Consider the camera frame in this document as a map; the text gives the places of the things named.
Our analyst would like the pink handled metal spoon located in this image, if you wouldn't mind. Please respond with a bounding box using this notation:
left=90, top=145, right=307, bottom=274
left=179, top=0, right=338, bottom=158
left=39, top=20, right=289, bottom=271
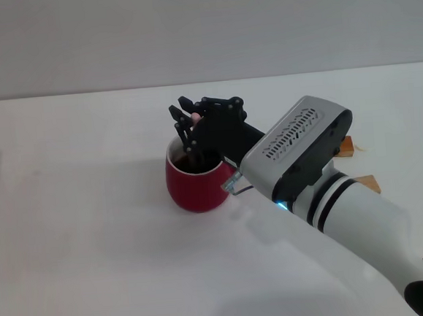
left=186, top=111, right=206, bottom=166

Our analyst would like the red ceramic cup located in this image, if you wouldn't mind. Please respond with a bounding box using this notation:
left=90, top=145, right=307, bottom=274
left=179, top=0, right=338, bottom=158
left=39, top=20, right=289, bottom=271
left=162, top=130, right=240, bottom=216

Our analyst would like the thin cable with silver plug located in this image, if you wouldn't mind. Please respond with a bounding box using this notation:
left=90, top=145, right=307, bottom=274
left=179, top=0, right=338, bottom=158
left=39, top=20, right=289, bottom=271
left=219, top=168, right=256, bottom=198

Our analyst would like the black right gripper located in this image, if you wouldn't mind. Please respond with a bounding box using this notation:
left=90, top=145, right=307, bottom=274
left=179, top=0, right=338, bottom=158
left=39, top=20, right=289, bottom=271
left=167, top=89, right=268, bottom=170

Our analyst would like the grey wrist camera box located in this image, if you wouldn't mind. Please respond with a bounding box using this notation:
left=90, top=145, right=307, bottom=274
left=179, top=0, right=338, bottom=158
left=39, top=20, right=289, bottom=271
left=235, top=91, right=360, bottom=208

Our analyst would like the dark brown wooden block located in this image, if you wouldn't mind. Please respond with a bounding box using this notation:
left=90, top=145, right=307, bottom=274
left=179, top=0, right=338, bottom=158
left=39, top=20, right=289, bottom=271
left=336, top=135, right=356, bottom=160

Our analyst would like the light wooden block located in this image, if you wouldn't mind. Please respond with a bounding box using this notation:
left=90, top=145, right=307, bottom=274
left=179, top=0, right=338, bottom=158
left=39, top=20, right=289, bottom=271
left=354, top=174, right=382, bottom=196

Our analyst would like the dark coffee liquid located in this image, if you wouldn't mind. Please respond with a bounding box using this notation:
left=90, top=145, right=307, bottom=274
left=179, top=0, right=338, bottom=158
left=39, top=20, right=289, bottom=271
left=172, top=153, right=223, bottom=175

